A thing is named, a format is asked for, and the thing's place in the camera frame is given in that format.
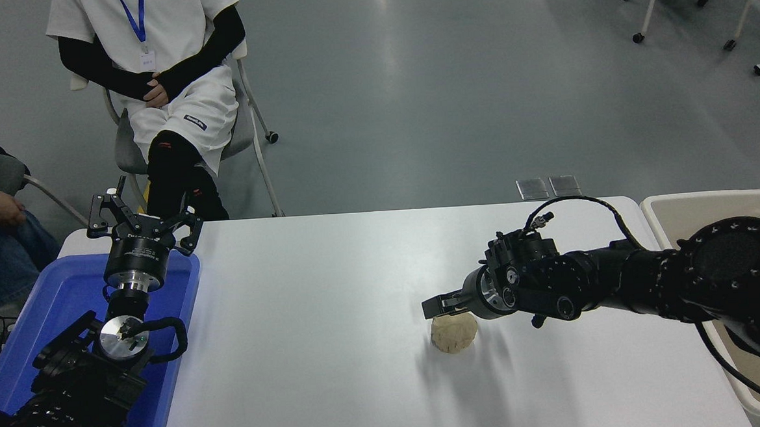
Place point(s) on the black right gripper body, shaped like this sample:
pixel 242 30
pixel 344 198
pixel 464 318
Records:
pixel 474 296

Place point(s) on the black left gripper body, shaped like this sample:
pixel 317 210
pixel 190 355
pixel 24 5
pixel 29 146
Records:
pixel 138 252

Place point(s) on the tan paper ball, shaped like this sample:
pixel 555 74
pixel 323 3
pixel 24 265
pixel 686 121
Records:
pixel 455 336

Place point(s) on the person's right forearm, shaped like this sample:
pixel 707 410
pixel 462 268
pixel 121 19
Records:
pixel 113 81

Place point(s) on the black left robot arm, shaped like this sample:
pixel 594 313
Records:
pixel 77 385

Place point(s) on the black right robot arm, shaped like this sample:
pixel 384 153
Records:
pixel 734 266

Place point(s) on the person's left forearm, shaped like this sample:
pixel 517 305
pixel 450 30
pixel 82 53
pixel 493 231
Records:
pixel 203 60

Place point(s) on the person's left hand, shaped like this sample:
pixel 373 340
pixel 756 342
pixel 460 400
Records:
pixel 2 210
pixel 158 96

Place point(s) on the blue plastic tray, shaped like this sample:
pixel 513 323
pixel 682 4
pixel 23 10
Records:
pixel 59 295

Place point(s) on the metal floor plate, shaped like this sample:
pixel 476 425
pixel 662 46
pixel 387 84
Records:
pixel 532 189
pixel 565 186

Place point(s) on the large pale plastic bin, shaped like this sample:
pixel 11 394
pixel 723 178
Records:
pixel 679 211

